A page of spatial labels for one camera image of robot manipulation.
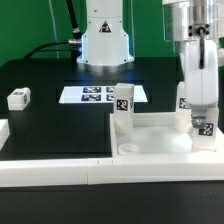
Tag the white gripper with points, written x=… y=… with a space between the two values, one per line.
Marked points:
x=201 y=85

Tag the white square tabletop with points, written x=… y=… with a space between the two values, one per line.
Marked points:
x=155 y=133

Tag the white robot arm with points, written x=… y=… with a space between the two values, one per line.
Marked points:
x=194 y=26

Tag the white marker sheet with tags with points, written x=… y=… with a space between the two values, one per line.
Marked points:
x=87 y=94

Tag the white U-shaped obstacle fence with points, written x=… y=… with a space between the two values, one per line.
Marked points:
x=194 y=166

